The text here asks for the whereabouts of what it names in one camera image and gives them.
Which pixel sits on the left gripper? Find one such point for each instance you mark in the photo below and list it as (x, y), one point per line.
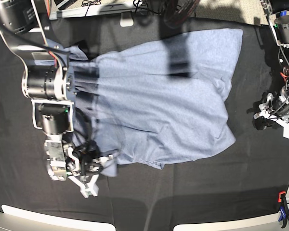
(270, 110)

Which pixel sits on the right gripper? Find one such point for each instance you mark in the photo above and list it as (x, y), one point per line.
(86, 161)

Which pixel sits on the blue-grey t-shirt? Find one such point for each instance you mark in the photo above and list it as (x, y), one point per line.
(157, 103)

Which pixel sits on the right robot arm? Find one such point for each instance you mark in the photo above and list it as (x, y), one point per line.
(48, 81)

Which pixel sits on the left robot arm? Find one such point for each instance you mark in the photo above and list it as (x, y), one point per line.
(277, 15)

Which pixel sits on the black table cloth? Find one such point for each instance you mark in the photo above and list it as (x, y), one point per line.
(242, 182)

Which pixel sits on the red-blue clamp near right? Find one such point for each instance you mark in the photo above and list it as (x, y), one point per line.
(284, 211)

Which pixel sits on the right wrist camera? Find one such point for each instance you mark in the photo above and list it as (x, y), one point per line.
(89, 189)

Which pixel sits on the white camera mount foot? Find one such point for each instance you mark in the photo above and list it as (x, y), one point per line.
(126, 19)

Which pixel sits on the aluminium frame rail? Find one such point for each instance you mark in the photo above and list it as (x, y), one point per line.
(92, 10)

